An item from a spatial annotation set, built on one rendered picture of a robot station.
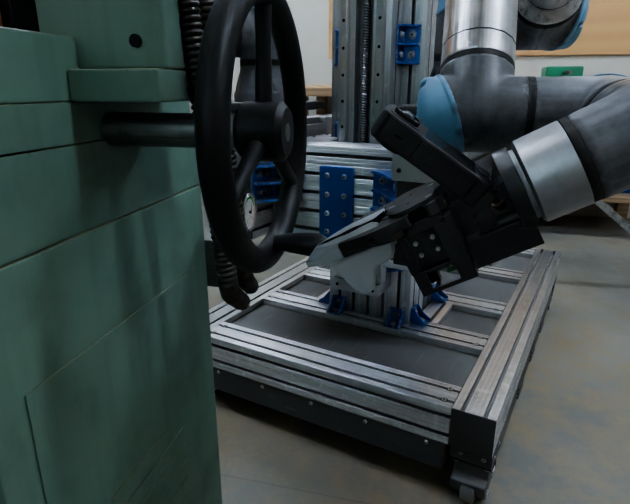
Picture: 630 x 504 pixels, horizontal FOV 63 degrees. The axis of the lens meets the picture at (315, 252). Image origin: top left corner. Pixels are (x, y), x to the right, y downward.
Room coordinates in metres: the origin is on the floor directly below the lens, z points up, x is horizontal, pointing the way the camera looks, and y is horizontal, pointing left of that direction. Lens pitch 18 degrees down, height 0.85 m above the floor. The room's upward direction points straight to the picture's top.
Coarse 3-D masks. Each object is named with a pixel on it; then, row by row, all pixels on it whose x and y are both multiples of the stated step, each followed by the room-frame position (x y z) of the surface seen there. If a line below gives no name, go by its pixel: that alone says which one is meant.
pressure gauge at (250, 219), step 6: (246, 198) 0.80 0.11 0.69; (252, 198) 0.83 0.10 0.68; (246, 204) 0.80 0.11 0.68; (252, 204) 0.83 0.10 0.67; (246, 210) 0.80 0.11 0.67; (252, 210) 0.83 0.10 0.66; (246, 216) 0.80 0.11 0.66; (252, 216) 0.83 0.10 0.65; (246, 222) 0.80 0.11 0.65; (252, 222) 0.83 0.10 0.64; (252, 228) 0.82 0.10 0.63
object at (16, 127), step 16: (0, 112) 0.43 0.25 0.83; (16, 112) 0.45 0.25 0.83; (32, 112) 0.46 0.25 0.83; (48, 112) 0.48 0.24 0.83; (64, 112) 0.51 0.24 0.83; (80, 112) 0.53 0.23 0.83; (96, 112) 0.55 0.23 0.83; (160, 112) 0.68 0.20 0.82; (176, 112) 0.73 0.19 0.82; (0, 128) 0.43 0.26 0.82; (16, 128) 0.44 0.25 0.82; (32, 128) 0.46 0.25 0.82; (48, 128) 0.48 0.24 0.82; (64, 128) 0.50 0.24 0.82; (80, 128) 0.52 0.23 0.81; (96, 128) 0.55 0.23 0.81; (0, 144) 0.42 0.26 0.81; (16, 144) 0.44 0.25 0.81; (32, 144) 0.46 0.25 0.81; (48, 144) 0.48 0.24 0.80; (64, 144) 0.50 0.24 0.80
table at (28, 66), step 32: (0, 32) 0.44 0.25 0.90; (32, 32) 0.48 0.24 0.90; (0, 64) 0.44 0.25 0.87; (32, 64) 0.47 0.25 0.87; (64, 64) 0.51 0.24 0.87; (0, 96) 0.43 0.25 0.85; (32, 96) 0.47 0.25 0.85; (64, 96) 0.51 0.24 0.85; (96, 96) 0.51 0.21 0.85; (128, 96) 0.50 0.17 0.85; (160, 96) 0.50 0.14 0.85
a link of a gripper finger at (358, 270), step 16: (368, 224) 0.46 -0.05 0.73; (336, 240) 0.47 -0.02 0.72; (320, 256) 0.47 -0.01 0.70; (336, 256) 0.45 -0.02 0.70; (352, 256) 0.46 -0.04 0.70; (368, 256) 0.45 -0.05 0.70; (384, 256) 0.45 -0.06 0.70; (352, 272) 0.46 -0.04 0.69; (368, 272) 0.45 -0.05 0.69; (368, 288) 0.46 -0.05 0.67
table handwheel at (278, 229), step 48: (240, 0) 0.45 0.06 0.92; (288, 48) 0.62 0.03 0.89; (288, 96) 0.65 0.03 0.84; (144, 144) 0.56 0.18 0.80; (192, 144) 0.54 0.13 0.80; (240, 144) 0.51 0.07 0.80; (288, 144) 0.53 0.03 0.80; (240, 192) 0.44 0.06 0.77; (288, 192) 0.62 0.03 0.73; (240, 240) 0.43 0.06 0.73
